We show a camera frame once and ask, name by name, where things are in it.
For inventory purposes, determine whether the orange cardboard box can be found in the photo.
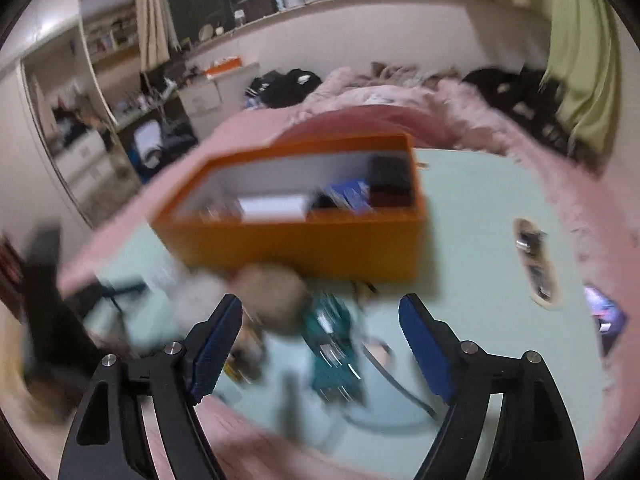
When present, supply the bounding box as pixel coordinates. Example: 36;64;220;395
150;132;428;283

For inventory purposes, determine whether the purple lit screen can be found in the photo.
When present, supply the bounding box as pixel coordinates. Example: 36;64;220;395
584;285;627;356

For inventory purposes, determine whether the wall shelf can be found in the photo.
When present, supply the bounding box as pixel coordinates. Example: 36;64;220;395
80;0;141;66

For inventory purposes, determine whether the black red pouch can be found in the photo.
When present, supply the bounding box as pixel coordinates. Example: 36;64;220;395
369;156;417;209

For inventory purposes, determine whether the beige towel blanket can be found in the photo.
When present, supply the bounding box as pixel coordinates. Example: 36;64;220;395
367;60;451;86

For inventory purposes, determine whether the green hanging garment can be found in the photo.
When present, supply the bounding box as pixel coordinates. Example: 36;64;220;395
542;0;626;161

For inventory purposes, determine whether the beige fluffy pompom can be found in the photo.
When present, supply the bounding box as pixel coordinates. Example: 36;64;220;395
235;265;311;336

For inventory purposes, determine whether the black striped clothes pile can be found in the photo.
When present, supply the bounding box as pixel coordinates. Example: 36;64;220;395
245;67;323;108

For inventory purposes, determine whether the small orange box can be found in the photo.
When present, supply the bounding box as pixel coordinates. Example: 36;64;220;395
205;57;243;77

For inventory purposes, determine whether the mint green desktop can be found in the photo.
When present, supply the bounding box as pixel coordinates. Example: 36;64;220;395
60;147;596;453

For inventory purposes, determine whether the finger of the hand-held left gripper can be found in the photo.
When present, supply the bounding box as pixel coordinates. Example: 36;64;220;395
65;280;148;326

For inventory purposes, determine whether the white bag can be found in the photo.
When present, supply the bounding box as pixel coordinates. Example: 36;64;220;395
131;122;163;161

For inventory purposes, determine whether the white fluffy pompom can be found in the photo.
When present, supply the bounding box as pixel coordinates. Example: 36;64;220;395
172;272;236;331

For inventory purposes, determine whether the white drawer cabinet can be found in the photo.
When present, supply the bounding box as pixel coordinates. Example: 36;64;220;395
177;62;261;131

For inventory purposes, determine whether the dark red corduroy pillow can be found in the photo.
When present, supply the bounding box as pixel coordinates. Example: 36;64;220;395
280;102;461;151

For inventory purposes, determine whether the tall framed mirror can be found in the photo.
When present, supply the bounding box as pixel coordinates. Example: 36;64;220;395
20;57;121;228

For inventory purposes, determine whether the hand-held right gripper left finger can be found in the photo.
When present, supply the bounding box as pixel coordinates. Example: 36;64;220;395
57;294;244;480

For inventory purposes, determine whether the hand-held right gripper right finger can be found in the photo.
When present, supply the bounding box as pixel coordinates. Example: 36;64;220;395
398;293;586;480

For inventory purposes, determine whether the teal packet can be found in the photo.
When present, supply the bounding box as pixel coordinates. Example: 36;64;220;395
300;295;368;406

